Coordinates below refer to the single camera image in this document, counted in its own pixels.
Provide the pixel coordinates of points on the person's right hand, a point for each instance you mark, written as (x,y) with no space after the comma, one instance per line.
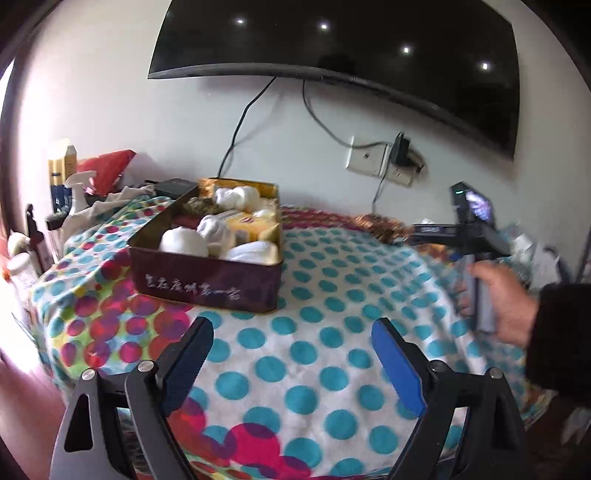
(512,300)

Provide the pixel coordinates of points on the white spray bottle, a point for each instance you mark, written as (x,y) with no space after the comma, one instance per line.
(79,189)

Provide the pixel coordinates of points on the rolled white socks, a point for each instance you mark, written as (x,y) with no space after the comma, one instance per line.
(183,241)
(251,251)
(238,197)

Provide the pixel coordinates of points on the black flat device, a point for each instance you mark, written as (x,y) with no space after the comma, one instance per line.
(176,188)

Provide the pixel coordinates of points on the white plastic bottle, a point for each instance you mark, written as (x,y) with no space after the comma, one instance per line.
(24,272)

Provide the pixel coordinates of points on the red bag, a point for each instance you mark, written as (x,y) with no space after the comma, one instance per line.
(106,168)

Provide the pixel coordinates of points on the polka dot blanket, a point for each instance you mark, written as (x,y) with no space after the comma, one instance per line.
(300,332)

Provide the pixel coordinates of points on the maroon tin box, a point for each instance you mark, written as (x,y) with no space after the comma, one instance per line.
(207,281)

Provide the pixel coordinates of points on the white crumpled tissue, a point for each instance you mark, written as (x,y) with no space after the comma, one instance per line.
(425,221)

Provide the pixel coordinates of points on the black charger plug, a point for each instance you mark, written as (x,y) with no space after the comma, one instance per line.
(402,150)

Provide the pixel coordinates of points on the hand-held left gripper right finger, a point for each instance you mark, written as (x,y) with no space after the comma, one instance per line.
(399,364)

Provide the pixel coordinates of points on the clear plastic bag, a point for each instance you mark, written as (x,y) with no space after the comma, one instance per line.
(533,256)

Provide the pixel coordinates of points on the tall yellow box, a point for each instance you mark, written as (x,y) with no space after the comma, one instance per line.
(62,159)

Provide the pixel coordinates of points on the black television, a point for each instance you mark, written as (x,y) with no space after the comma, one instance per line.
(346,41)

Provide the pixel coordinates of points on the loose white sock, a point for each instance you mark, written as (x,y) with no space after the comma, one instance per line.
(216,233)

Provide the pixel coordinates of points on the white cloth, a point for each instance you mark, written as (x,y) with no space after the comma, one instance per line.
(111,205)

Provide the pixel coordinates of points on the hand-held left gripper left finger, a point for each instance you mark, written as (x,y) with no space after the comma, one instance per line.
(184,364)

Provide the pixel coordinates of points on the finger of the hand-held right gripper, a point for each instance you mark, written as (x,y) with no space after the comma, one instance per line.
(434,233)

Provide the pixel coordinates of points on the brown packet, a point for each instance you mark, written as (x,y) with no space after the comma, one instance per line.
(383,227)

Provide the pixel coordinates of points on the white wall socket plate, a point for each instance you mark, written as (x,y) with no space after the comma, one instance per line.
(369,157)

